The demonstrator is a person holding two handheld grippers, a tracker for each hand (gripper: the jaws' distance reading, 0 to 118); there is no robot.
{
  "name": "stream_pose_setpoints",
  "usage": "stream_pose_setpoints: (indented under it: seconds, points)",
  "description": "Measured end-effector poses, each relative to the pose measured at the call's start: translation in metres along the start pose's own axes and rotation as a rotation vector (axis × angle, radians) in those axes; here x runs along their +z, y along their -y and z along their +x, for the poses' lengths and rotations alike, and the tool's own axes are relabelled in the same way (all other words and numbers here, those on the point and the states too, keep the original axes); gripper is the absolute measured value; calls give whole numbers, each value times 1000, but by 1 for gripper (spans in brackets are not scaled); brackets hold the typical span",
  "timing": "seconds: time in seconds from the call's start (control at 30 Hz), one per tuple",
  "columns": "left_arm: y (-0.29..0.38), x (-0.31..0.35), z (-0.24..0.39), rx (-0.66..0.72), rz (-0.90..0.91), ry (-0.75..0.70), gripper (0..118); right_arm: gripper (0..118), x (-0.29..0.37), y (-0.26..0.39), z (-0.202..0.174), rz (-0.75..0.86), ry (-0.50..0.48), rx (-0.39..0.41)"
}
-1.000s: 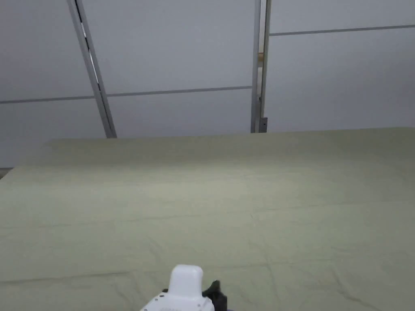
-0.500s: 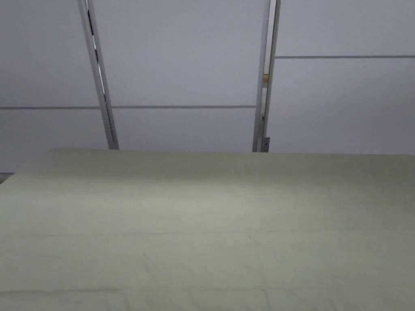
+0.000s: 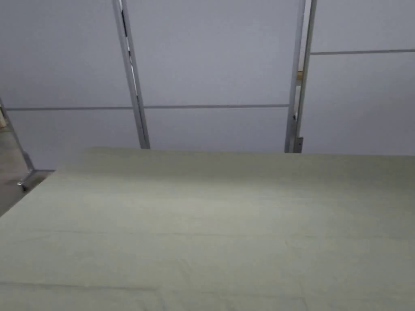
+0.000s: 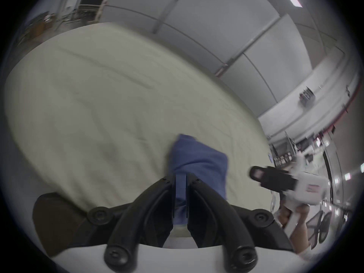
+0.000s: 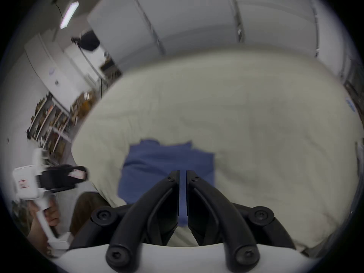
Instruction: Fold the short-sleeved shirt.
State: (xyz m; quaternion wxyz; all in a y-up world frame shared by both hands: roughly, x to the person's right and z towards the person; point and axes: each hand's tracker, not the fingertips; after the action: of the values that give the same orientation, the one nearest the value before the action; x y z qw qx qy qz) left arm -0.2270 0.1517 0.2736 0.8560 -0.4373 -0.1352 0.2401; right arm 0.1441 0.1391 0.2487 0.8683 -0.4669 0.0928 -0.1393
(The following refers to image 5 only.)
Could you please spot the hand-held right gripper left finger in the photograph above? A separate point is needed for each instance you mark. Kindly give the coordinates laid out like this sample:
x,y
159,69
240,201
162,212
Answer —
x,y
148,203

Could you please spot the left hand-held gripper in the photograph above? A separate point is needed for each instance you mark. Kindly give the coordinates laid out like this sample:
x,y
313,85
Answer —
x,y
27,180

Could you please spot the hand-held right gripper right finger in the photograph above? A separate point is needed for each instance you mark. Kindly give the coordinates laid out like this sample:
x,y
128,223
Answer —
x,y
219,203

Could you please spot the dark blue shirt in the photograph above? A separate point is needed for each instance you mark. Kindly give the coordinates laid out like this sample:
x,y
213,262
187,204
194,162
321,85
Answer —
x,y
167,161

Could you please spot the person's left forearm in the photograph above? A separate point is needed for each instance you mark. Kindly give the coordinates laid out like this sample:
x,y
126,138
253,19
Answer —
x,y
37,236

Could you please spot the person's left hand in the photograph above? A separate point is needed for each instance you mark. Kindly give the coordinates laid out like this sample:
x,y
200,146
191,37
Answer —
x,y
52,216

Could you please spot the storage shelf with goods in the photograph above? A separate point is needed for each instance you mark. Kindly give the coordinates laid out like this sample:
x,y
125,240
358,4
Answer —
x,y
54,121

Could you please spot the bed with beige sheet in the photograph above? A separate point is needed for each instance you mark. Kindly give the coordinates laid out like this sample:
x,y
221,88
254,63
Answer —
x,y
227,109

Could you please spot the black studio lamp on stand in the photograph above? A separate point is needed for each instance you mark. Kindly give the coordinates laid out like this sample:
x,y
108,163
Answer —
x,y
89,40

